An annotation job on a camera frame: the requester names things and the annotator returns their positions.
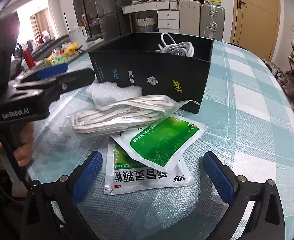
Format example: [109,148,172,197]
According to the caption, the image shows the yellow wooden door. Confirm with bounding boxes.
[230,0,281,59]

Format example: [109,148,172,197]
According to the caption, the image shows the white air purifier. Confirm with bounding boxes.
[69,27,88,47]

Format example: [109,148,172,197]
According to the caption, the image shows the red bottle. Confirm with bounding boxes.
[23,49,36,69]

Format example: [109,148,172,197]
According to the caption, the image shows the white cable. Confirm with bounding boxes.
[155,32,195,58]

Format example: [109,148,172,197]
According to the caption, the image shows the white foam sheet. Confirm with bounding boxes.
[85,82,142,107]

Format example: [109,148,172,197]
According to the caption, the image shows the white green medicine packet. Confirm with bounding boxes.
[104,142,196,195]

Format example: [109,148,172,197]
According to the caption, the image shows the dark glass cabinet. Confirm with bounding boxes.
[71,0,97,34]

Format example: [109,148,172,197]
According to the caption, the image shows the person's left hand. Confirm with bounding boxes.
[0,122,35,173]

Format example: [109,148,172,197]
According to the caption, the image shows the bagged grey cable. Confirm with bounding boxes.
[59,94,202,137]

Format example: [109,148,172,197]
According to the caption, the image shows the black cardboard box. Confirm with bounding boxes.
[88,32,214,114]

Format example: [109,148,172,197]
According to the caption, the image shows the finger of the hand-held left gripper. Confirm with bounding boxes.
[54,68,96,94]
[20,63,69,83]

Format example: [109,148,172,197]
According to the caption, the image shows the beige suitcase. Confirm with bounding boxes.
[179,0,202,37]

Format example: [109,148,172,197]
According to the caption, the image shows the grey refrigerator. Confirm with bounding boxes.
[93,0,131,37]

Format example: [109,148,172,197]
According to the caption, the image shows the shoes on floor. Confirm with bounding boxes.
[262,60,288,82]

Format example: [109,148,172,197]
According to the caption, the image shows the white woven basket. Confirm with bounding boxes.
[136,16,156,33]

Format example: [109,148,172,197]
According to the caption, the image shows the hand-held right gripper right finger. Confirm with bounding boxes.
[203,151,286,240]

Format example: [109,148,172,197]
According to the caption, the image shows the silver suitcase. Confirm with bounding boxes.
[200,2,225,40]

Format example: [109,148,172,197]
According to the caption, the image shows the white desk with drawers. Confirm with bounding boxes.
[121,0,180,34]

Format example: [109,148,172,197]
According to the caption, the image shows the grey trolley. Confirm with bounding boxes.
[31,34,105,63]

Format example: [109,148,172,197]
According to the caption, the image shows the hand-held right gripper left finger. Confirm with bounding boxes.
[21,151,104,240]

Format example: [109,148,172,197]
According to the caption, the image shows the yellow snack bag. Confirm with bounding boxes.
[62,42,80,55]

